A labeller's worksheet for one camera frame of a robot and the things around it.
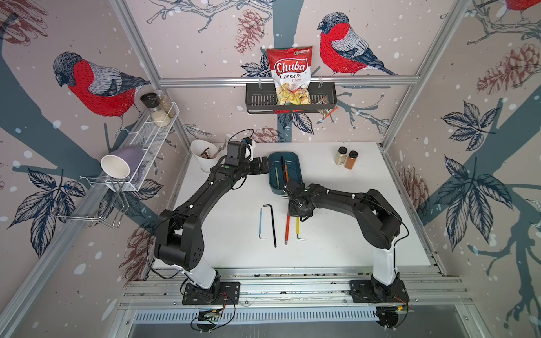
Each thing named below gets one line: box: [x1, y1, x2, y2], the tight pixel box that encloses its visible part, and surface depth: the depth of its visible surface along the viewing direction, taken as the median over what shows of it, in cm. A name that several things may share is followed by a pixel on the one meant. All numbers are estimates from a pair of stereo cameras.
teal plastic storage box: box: [268, 151, 303, 195], surface depth 112 cm
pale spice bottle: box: [334, 145, 348, 166], surface depth 109 cm
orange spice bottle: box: [344, 149, 359, 171], surface depth 108 cm
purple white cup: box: [100, 145, 147, 179], surface depth 63 cm
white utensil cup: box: [190, 139, 217, 174], surface depth 106 cm
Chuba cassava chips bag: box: [266, 45, 314, 105], surface depth 84 cm
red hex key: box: [284, 213, 291, 246], surface depth 91 cm
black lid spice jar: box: [140, 89, 164, 112], surface depth 81 cm
